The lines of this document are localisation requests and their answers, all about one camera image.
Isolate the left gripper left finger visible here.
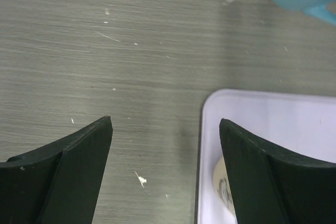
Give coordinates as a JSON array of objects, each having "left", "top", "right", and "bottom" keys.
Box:
[{"left": 1, "top": 116, "right": 112, "bottom": 223}]

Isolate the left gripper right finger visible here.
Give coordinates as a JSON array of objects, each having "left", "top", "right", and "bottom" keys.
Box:
[{"left": 219, "top": 119, "right": 335, "bottom": 224}]

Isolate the cream yellow cup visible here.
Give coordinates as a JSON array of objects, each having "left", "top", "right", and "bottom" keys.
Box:
[{"left": 212, "top": 157, "right": 236, "bottom": 217}]

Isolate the lilac plastic tray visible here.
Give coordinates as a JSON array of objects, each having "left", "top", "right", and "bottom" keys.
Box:
[{"left": 196, "top": 89, "right": 335, "bottom": 223}]

